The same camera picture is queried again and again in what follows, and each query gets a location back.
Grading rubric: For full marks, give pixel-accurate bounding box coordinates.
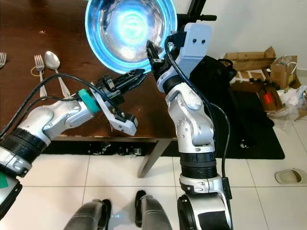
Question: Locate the black fabric bag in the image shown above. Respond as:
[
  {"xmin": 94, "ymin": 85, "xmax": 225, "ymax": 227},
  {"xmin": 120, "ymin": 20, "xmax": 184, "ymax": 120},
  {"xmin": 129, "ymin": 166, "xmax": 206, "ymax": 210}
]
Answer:
[{"xmin": 189, "ymin": 55, "xmax": 239, "ymax": 149}]

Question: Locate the grey robot left leg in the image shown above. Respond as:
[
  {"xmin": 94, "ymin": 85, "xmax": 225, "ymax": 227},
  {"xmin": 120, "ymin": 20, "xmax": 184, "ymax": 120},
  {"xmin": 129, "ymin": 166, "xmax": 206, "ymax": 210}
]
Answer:
[{"xmin": 62, "ymin": 199, "xmax": 111, "ymax": 230}]

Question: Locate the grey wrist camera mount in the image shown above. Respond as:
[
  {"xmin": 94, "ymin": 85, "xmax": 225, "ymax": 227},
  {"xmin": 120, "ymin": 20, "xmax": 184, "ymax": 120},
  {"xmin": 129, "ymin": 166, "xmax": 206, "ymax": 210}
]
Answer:
[
  {"xmin": 90, "ymin": 86, "xmax": 139, "ymax": 137},
  {"xmin": 177, "ymin": 23, "xmax": 213, "ymax": 77}
]

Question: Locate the shiny steel bowl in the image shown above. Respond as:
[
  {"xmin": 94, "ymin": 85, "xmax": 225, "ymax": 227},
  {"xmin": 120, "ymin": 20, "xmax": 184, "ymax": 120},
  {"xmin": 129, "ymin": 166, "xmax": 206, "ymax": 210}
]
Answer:
[{"xmin": 85, "ymin": 0, "xmax": 178, "ymax": 75}]

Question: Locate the silver metal spoon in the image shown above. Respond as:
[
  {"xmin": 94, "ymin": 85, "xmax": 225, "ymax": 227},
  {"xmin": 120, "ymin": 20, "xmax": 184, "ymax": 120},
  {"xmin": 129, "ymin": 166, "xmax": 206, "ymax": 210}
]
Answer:
[{"xmin": 45, "ymin": 51, "xmax": 72, "ymax": 98}]

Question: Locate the grey robot leg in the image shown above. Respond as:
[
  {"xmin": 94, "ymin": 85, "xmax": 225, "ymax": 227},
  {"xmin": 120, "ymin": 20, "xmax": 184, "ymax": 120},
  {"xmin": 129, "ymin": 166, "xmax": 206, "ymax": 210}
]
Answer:
[
  {"xmin": 62, "ymin": 199, "xmax": 111, "ymax": 230},
  {"xmin": 134, "ymin": 190, "xmax": 173, "ymax": 230}
]

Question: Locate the white plastic bag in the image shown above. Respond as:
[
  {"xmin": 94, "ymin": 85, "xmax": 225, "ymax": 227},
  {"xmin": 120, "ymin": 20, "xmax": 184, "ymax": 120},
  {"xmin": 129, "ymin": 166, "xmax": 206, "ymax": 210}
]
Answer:
[{"xmin": 275, "ymin": 86, "xmax": 307, "ymax": 121}]

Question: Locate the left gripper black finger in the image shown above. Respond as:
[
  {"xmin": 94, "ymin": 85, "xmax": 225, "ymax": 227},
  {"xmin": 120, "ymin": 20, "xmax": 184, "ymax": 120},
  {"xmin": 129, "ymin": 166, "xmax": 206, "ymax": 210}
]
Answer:
[
  {"xmin": 119, "ymin": 69, "xmax": 147, "ymax": 81},
  {"xmin": 123, "ymin": 74, "xmax": 145, "ymax": 91}
]

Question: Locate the black metal stand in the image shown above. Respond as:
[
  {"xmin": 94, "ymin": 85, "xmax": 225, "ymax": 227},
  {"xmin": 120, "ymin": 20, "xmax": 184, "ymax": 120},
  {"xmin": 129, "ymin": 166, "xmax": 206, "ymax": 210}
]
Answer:
[{"xmin": 177, "ymin": 0, "xmax": 217, "ymax": 23}]

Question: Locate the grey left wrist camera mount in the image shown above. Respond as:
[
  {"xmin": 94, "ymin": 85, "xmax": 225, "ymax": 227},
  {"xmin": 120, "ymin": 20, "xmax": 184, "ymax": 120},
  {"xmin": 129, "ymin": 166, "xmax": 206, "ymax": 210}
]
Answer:
[{"xmin": 90, "ymin": 86, "xmax": 139, "ymax": 137}]

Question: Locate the tan rubber band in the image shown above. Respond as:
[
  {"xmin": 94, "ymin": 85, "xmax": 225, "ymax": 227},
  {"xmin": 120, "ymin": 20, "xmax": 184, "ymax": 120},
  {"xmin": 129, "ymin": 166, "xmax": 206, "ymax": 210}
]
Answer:
[{"xmin": 30, "ymin": 66, "xmax": 44, "ymax": 77}]

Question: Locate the dark wooden table leg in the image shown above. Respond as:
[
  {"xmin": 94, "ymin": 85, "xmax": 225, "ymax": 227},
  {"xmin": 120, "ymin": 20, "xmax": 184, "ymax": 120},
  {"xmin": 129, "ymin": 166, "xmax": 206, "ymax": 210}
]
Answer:
[{"xmin": 137, "ymin": 139, "xmax": 174, "ymax": 179}]

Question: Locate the beige slipper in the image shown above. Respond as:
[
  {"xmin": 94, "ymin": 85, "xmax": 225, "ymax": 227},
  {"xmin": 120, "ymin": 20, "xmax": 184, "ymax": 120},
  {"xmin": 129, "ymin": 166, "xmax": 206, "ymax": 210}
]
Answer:
[{"xmin": 275, "ymin": 168, "xmax": 307, "ymax": 186}]

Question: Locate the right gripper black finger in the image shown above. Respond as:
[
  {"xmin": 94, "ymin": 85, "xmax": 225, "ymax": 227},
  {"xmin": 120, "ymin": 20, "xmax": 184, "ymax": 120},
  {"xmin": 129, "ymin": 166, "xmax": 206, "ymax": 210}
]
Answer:
[{"xmin": 146, "ymin": 41, "xmax": 168, "ymax": 69}]

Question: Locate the grey robot right leg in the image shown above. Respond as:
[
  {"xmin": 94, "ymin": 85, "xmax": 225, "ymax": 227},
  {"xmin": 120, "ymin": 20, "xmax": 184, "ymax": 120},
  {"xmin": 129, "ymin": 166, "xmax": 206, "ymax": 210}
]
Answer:
[{"xmin": 134, "ymin": 190, "xmax": 173, "ymax": 230}]

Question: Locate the small brown cardboard box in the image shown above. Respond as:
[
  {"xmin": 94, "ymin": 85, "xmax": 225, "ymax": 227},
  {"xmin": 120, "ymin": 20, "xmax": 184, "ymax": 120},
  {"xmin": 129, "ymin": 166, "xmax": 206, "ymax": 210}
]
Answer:
[{"xmin": 270, "ymin": 55, "xmax": 300, "ymax": 90}]

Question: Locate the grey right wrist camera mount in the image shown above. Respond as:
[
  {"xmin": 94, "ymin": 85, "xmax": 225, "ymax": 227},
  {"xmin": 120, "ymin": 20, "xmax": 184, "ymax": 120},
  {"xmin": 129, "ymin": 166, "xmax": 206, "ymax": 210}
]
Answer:
[{"xmin": 177, "ymin": 23, "xmax": 213, "ymax": 77}]

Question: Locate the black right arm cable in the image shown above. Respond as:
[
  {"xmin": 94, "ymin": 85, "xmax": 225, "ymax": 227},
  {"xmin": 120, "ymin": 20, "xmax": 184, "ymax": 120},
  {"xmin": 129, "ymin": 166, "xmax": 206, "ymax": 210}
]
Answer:
[{"xmin": 164, "ymin": 34, "xmax": 232, "ymax": 197}]

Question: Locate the flat brown cardboard box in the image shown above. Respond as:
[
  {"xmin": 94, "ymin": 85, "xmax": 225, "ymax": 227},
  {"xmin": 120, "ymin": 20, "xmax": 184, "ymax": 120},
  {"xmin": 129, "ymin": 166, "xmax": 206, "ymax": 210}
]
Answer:
[{"xmin": 223, "ymin": 46, "xmax": 277, "ymax": 72}]

